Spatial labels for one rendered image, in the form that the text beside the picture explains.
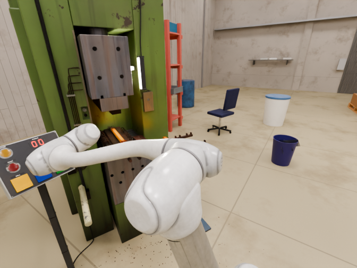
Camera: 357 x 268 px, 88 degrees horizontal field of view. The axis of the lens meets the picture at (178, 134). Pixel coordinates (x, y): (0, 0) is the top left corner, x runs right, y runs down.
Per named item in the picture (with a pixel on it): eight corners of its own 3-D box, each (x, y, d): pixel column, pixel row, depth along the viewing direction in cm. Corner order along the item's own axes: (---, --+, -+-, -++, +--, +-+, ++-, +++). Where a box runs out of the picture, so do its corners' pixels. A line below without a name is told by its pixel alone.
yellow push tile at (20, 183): (33, 185, 102) (26, 173, 102) (17, 193, 96) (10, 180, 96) (33, 185, 104) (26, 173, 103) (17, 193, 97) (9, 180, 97)
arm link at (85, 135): (81, 126, 92) (56, 139, 83) (94, 115, 83) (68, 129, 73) (94, 143, 95) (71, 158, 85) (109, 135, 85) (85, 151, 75)
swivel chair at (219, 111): (235, 130, 445) (240, 87, 406) (228, 137, 401) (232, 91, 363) (212, 125, 473) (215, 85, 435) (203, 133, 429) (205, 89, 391)
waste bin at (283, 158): (296, 160, 309) (302, 135, 291) (294, 170, 281) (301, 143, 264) (270, 155, 329) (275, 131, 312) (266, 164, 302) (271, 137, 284)
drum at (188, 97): (183, 103, 717) (183, 78, 682) (197, 105, 683) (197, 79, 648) (173, 106, 670) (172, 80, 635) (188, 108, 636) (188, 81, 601)
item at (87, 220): (93, 225, 123) (92, 219, 121) (84, 228, 121) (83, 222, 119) (85, 189, 158) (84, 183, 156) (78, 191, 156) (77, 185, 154)
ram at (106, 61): (144, 93, 145) (139, 36, 130) (91, 99, 127) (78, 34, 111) (128, 87, 178) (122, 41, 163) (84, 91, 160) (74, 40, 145)
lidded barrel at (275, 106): (258, 124, 476) (263, 96, 449) (262, 118, 521) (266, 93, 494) (283, 128, 448) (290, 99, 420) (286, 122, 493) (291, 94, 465)
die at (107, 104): (128, 108, 142) (127, 95, 139) (101, 111, 133) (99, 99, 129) (115, 99, 175) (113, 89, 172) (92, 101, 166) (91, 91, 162)
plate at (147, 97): (153, 110, 167) (152, 91, 161) (144, 111, 163) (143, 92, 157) (153, 109, 169) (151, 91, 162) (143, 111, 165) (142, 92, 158)
